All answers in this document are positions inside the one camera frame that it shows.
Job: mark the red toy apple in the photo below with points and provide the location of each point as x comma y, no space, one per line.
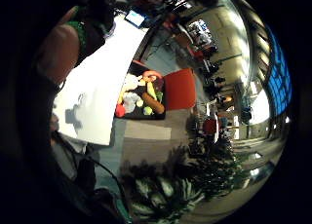
120,110

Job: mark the green potted plant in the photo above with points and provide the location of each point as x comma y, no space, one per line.
182,185

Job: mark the black tray of toys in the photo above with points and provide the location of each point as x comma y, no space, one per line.
143,115

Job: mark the white soft toy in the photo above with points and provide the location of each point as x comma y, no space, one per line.
130,100

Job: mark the green toy apple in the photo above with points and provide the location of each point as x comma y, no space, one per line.
148,110

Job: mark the pale yellow toy lemon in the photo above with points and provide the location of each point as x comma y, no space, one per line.
139,103

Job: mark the brown toy bread loaf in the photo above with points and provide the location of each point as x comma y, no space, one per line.
153,103

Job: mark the cream soft toy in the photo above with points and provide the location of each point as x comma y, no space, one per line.
131,82

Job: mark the yellow toy banana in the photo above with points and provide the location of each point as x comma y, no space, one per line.
151,90

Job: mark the pink toy donut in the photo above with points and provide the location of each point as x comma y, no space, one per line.
152,75

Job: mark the red chair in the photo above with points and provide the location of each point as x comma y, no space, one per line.
210,126

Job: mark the red upholstered seat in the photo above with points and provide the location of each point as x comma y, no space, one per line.
180,89

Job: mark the blue glass window wall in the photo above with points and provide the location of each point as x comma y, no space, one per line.
279,82

